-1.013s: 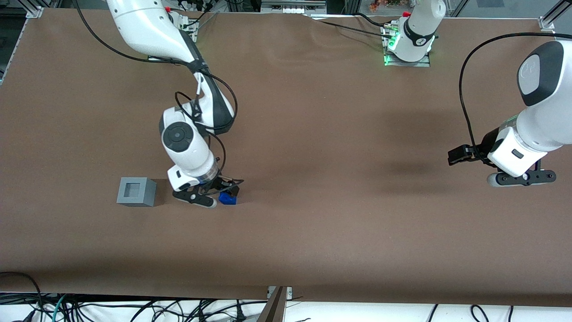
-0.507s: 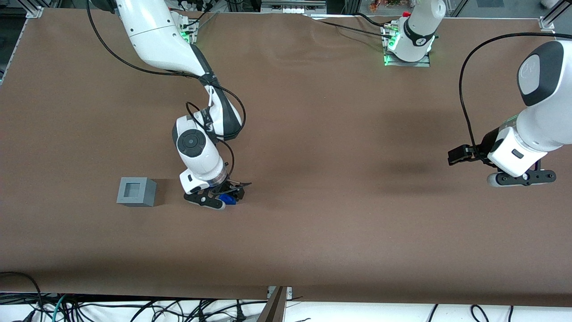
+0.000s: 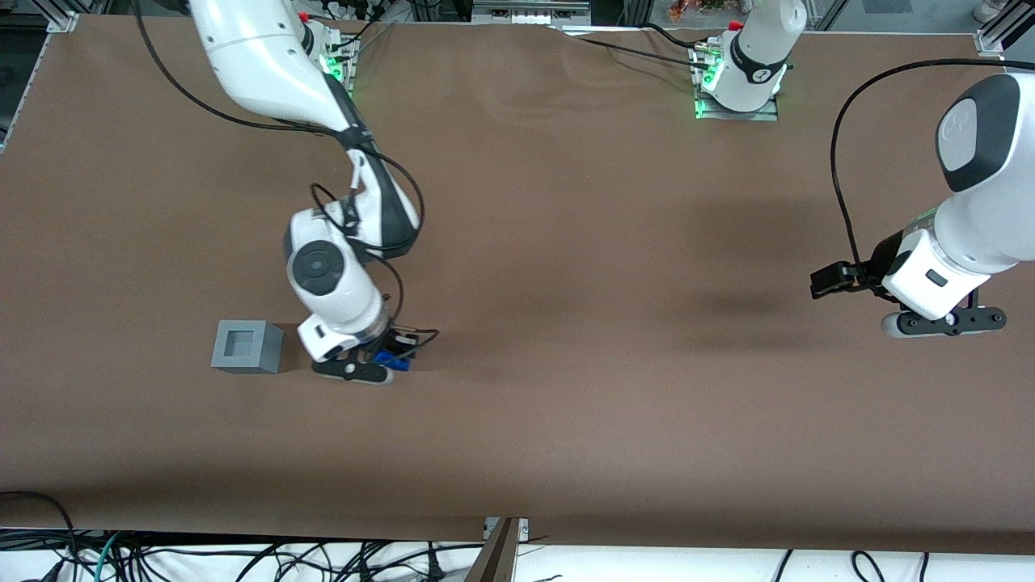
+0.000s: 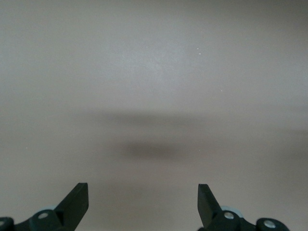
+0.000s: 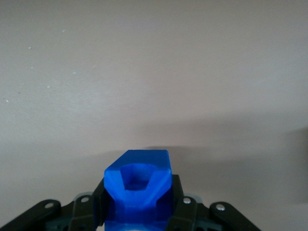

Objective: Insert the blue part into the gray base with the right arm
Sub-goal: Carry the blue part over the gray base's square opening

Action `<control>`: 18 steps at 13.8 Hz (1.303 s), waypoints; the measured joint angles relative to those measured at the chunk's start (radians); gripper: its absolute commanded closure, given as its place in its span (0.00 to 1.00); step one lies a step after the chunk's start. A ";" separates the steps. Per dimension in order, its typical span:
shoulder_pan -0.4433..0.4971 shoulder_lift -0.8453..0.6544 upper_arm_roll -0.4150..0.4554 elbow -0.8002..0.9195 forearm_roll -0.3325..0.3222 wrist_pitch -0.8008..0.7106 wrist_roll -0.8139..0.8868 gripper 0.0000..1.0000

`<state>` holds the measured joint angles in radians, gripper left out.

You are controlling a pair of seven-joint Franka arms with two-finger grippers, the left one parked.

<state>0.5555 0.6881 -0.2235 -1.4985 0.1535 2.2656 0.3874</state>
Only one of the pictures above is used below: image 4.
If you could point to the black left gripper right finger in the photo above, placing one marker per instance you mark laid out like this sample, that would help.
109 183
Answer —
211 211

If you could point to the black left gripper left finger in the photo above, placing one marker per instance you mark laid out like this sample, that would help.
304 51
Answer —
72 209

